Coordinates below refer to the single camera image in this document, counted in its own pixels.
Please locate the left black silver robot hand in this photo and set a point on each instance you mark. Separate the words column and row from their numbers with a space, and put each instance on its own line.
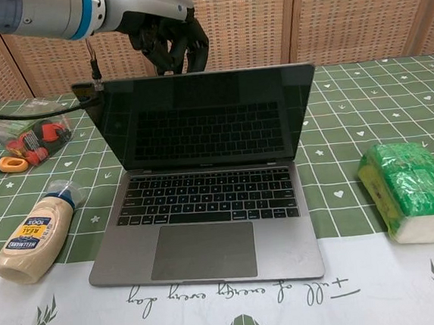
column 150, row 5

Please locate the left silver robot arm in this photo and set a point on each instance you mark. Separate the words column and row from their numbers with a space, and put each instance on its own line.
column 37, row 14

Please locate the grey open laptop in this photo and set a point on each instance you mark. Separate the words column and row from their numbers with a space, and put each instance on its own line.
column 206, row 209

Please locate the clear bag of red parts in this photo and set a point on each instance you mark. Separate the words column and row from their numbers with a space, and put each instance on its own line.
column 36, row 136

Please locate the green grid tablecloth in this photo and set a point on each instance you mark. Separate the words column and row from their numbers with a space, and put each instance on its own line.
column 368, row 111

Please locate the mayonnaise squeeze bottle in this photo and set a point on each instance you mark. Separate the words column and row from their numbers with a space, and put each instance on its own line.
column 30, row 239

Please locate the green tissue pack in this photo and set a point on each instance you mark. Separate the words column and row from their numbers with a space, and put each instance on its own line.
column 413, row 191

